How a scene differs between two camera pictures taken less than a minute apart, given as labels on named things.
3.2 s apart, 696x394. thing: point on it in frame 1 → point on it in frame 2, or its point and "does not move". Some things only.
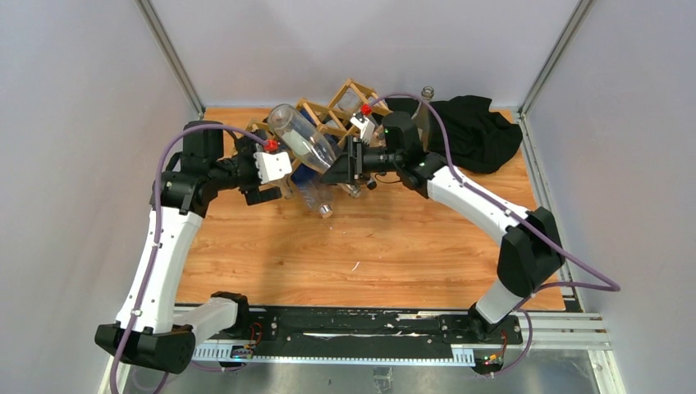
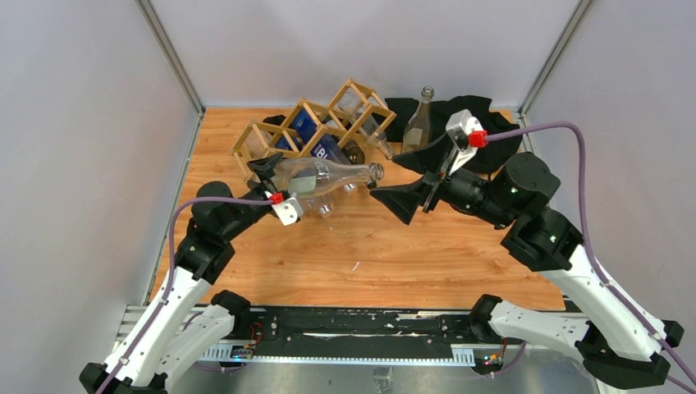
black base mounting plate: (374, 331) does not move
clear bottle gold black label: (422, 117) does not move
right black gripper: (349, 168) → (403, 200)
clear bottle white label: (304, 141) → (308, 176)
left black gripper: (246, 147) → (265, 168)
